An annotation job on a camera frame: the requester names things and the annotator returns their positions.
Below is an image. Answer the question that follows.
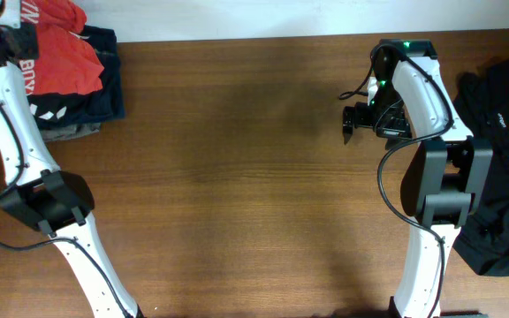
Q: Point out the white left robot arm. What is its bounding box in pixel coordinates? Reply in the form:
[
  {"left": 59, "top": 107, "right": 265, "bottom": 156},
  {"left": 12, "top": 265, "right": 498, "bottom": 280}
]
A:
[{"left": 0, "top": 25, "right": 142, "bottom": 317}]

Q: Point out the black folded garment with stripes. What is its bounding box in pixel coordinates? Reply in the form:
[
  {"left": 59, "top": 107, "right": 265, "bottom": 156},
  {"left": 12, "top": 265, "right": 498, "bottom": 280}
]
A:
[{"left": 27, "top": 26, "right": 125, "bottom": 130}]

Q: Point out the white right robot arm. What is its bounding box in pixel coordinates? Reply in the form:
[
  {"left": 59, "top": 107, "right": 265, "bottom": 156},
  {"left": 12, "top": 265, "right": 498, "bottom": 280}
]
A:
[{"left": 339, "top": 39, "right": 493, "bottom": 318}]

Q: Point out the black t-shirt pile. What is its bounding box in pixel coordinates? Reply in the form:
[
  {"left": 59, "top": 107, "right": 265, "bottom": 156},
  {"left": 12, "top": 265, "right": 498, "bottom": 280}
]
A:
[{"left": 453, "top": 59, "right": 509, "bottom": 276}]

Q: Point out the orange FRAM t-shirt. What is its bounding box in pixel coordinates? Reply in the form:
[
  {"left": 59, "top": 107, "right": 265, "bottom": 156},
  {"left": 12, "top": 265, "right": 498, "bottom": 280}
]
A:
[{"left": 19, "top": 0, "right": 104, "bottom": 95}]

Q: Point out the grey folded garment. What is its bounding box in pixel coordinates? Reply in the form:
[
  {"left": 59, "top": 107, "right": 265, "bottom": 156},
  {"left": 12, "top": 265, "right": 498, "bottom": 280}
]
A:
[{"left": 40, "top": 123, "right": 102, "bottom": 142}]

